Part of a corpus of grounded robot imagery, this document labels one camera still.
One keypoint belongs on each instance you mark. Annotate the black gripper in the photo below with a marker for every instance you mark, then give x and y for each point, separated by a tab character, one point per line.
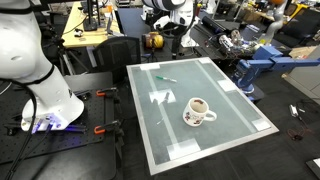
177	33

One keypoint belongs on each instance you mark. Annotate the green white marker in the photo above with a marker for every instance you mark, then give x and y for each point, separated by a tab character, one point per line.
166	79

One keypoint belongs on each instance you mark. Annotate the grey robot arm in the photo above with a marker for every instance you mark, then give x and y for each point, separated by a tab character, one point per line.
275	20

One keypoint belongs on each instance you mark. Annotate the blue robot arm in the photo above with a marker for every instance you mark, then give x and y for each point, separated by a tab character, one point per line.
266	60

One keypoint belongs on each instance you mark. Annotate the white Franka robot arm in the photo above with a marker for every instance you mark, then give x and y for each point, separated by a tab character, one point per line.
33	50

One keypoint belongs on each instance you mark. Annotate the white floral mug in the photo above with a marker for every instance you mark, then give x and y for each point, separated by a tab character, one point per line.
195	116

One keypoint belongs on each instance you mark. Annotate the yellow round object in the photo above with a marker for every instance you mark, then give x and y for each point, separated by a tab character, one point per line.
156	40

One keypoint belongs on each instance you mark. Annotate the black cylinder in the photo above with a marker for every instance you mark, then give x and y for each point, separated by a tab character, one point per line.
215	26

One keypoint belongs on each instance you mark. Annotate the black mesh chair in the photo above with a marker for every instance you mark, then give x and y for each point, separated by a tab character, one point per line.
116	56

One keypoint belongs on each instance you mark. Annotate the black monitor stand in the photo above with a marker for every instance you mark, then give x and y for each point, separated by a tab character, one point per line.
90	20

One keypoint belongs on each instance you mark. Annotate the wooden desk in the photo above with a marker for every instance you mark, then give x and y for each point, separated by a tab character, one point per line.
76	36

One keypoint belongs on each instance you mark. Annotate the black tripod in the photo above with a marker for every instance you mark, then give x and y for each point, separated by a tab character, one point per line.
63	55

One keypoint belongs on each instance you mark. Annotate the cardboard box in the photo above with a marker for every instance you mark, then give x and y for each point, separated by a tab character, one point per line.
301	51

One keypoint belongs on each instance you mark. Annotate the white power adapter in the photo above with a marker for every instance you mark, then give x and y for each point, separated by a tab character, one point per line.
293	110

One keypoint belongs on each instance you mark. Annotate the black perforated breadboard plate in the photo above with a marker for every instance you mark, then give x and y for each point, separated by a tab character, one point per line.
66	143

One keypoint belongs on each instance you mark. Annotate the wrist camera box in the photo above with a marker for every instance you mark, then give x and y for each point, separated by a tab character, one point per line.
161	21

